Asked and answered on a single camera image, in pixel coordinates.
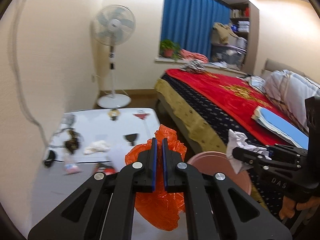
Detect orange plastic bag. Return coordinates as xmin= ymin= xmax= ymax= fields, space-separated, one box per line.
xmin=135 ymin=125 xmax=187 ymax=231

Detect black red snack packet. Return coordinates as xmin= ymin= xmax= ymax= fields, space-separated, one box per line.
xmin=94 ymin=162 xmax=116 ymax=176

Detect white tissue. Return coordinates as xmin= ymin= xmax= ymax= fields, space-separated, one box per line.
xmin=84 ymin=140 xmax=111 ymax=155

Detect white paper ball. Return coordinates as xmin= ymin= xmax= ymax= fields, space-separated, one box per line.
xmin=226 ymin=129 xmax=272 ymax=174

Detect pink plastic trash bin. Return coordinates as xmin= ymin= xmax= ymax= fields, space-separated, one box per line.
xmin=187 ymin=151 xmax=252 ymax=195

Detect person right hand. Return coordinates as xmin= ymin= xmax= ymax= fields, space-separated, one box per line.
xmin=279 ymin=196 xmax=320 ymax=220

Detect blue white folded towel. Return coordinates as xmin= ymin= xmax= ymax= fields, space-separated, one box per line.
xmin=252 ymin=106 xmax=309 ymax=150

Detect low folding table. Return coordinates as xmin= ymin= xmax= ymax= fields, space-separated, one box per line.
xmin=31 ymin=108 xmax=160 ymax=226

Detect grey white table cloth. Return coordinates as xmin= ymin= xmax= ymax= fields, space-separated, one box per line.
xmin=30 ymin=107 xmax=190 ymax=240

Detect leopard hair scrunchie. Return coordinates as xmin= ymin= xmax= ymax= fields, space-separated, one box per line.
xmin=65 ymin=128 xmax=80 ymax=155

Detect plaid white duvet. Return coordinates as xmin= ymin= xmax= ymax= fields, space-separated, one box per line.
xmin=264 ymin=69 xmax=319 ymax=135

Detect black hair clip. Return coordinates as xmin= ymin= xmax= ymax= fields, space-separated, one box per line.
xmin=43 ymin=150 xmax=56 ymax=168

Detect red blanket on bed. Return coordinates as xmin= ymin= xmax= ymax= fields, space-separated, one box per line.
xmin=161 ymin=69 xmax=288 ymax=145

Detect striped black white garment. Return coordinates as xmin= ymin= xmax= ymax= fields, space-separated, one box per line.
xmin=180 ymin=60 xmax=206 ymax=74

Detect potted green plant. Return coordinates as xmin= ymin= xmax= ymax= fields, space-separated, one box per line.
xmin=159 ymin=39 xmax=181 ymax=60

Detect pink clothes on sill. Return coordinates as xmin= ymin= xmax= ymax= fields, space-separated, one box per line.
xmin=180 ymin=49 xmax=209 ymax=63

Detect transparent storage box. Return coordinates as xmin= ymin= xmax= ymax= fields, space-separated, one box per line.
xmin=210 ymin=44 xmax=247 ymax=70

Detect white standing fan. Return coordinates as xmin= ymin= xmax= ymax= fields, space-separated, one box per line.
xmin=91 ymin=4 xmax=136 ymax=109

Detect beige jacket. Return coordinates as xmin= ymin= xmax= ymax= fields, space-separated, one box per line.
xmin=213 ymin=22 xmax=239 ymax=44

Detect blue window curtain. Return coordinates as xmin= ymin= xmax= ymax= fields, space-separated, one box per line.
xmin=161 ymin=0 xmax=230 ymax=57

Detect wooden bookshelf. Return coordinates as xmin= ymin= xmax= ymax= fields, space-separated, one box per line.
xmin=230 ymin=2 xmax=260 ymax=74

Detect grey wall power cable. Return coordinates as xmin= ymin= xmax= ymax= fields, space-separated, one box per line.
xmin=7 ymin=0 xmax=49 ymax=148

